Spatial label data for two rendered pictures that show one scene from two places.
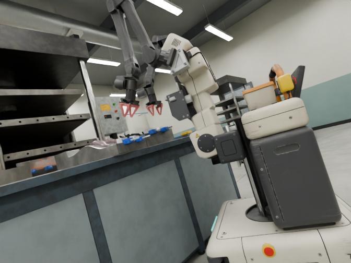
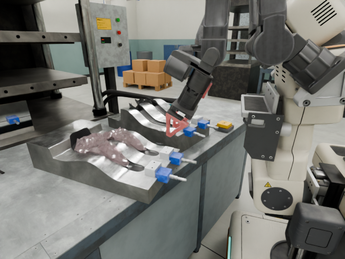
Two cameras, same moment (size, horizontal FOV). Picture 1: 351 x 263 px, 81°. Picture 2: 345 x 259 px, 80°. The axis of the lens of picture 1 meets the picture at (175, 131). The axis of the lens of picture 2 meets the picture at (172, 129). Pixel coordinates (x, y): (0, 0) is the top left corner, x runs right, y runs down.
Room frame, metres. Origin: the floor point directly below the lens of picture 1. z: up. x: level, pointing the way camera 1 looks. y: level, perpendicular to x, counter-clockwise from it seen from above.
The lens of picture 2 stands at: (0.55, 0.26, 1.25)
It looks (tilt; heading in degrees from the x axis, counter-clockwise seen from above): 23 degrees down; 357
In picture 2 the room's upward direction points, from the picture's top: straight up
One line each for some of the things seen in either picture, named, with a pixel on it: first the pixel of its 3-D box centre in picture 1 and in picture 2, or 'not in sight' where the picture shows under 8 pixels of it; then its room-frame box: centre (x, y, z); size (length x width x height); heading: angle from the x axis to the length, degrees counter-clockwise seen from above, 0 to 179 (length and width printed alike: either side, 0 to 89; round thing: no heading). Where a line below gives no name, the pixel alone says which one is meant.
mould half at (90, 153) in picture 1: (101, 151); (107, 152); (1.26, 0.47, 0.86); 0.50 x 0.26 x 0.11; 64
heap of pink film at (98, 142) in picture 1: (100, 144); (107, 141); (1.26, 0.47, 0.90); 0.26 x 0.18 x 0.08; 64
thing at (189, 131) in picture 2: (153, 131); (191, 132); (1.35, 0.14, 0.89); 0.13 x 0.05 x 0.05; 47
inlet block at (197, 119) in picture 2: (165, 129); (205, 124); (1.43, 0.06, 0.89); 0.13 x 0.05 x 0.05; 47
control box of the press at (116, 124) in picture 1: (121, 164); (113, 108); (2.21, 0.66, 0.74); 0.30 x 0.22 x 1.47; 137
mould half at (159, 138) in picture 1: (139, 141); (155, 118); (1.58, 0.29, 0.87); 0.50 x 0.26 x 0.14; 47
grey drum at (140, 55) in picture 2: not in sight; (145, 63); (8.64, 0.84, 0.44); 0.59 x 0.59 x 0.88
